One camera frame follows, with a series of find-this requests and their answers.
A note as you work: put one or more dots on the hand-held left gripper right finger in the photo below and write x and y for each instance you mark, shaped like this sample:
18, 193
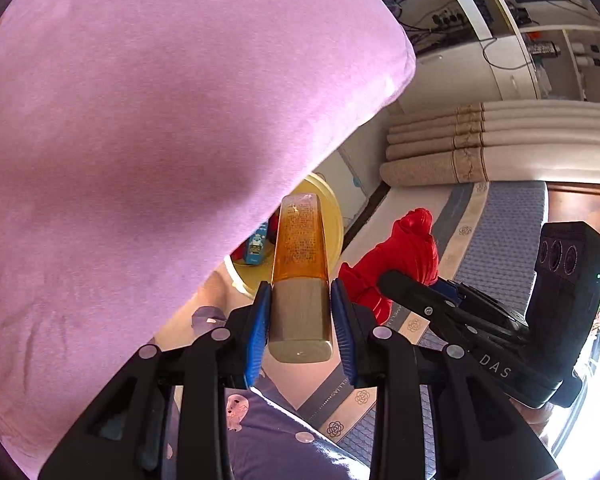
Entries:
344, 330

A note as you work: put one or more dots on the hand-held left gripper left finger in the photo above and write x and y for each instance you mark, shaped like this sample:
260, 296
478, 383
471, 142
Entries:
260, 330

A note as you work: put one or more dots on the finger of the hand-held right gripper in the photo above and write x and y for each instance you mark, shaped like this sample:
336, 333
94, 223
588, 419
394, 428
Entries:
415, 300
447, 290

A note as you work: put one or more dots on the red knit cloth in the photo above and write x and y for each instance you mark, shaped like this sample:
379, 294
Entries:
405, 255

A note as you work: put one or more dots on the blue carton box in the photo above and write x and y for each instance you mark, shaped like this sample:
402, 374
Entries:
256, 250

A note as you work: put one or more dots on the amber bottle with gold cap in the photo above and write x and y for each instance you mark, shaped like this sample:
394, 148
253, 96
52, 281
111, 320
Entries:
300, 260

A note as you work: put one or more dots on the yellow plastic bin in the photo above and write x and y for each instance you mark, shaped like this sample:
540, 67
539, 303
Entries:
330, 220

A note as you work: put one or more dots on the grey patterned floor mat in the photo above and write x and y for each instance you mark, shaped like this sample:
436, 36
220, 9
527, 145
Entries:
505, 210

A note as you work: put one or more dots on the person's purple pajama pants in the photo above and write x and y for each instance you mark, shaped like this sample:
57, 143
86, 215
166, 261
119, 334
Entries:
270, 440

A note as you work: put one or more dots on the folded beige quilt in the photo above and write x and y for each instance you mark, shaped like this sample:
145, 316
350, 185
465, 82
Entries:
430, 170

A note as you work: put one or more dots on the white desk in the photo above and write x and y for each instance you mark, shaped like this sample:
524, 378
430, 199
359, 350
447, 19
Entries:
510, 75

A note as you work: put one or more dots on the pink bed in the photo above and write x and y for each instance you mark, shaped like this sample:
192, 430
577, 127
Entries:
155, 110

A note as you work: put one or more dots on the power strip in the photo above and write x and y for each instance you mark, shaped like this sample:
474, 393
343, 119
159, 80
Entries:
449, 19

